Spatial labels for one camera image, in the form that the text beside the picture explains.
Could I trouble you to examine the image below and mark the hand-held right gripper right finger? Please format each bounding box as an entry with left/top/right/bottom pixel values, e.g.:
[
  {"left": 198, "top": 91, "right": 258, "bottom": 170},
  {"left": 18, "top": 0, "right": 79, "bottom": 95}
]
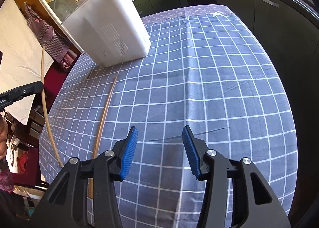
[{"left": 182, "top": 125, "right": 291, "bottom": 228}]

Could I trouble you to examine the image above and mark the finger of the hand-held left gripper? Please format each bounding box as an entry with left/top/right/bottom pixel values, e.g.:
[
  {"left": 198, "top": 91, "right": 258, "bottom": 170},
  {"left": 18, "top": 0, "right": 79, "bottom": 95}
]
[{"left": 0, "top": 81, "right": 44, "bottom": 106}]

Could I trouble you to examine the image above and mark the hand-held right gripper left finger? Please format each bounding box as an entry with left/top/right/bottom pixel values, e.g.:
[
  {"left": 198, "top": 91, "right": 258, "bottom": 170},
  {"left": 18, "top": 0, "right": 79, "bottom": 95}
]
[{"left": 31, "top": 126, "right": 139, "bottom": 228}]

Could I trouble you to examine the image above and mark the white plastic utensil holder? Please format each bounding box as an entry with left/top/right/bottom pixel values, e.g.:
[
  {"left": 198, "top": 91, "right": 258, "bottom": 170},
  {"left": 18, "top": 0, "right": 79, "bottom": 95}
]
[{"left": 60, "top": 0, "right": 151, "bottom": 68}]

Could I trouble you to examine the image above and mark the person's left forearm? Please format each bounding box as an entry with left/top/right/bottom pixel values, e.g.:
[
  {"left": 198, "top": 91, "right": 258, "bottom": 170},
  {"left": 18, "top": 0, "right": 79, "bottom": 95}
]
[{"left": 0, "top": 164, "right": 13, "bottom": 193}]

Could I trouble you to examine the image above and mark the person's left hand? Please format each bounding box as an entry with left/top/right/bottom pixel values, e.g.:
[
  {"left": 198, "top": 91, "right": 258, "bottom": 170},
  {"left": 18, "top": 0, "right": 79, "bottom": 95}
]
[{"left": 0, "top": 117, "right": 8, "bottom": 161}]

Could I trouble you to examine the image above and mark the dark red chair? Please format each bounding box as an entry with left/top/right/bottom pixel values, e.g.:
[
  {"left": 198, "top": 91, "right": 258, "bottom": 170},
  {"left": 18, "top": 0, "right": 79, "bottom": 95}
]
[{"left": 45, "top": 63, "right": 73, "bottom": 110}]

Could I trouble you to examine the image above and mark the white hanging sheet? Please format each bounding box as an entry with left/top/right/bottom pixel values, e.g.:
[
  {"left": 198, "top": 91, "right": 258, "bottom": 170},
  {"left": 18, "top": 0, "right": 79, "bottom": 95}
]
[{"left": 0, "top": 0, "right": 55, "bottom": 126}]

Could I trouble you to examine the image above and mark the red checked apron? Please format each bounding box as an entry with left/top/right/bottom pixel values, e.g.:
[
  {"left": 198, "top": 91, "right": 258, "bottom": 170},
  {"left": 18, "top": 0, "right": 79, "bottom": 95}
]
[{"left": 23, "top": 2, "right": 78, "bottom": 69}]

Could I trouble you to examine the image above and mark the blue checked tablecloth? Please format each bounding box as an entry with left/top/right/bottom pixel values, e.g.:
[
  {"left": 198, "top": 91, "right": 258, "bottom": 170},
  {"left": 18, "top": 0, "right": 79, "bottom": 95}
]
[{"left": 38, "top": 15, "right": 298, "bottom": 228}]

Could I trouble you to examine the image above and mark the purple patterned cloth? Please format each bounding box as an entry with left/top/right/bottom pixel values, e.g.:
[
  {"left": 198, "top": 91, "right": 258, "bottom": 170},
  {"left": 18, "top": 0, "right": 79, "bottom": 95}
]
[{"left": 140, "top": 4, "right": 235, "bottom": 26}]

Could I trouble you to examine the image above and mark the dark base cabinet with doors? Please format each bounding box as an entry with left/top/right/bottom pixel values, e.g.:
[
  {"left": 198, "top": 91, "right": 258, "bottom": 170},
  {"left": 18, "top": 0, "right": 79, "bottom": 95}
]
[{"left": 212, "top": 0, "right": 319, "bottom": 74}]

